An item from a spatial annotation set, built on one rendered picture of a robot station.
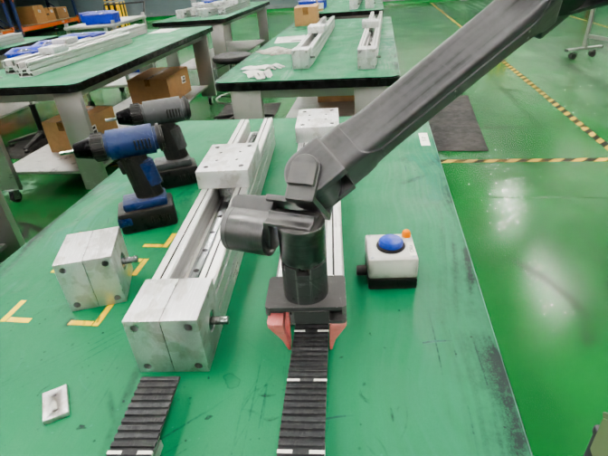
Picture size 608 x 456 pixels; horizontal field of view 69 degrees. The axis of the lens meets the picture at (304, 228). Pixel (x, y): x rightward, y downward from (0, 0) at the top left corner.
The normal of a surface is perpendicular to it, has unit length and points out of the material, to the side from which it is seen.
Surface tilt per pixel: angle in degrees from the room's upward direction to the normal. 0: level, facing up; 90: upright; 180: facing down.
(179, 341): 90
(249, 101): 90
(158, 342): 90
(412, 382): 0
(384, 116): 47
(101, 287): 90
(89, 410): 0
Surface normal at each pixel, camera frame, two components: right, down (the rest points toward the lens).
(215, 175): -0.05, 0.51
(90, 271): 0.22, 0.48
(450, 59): -0.27, -0.22
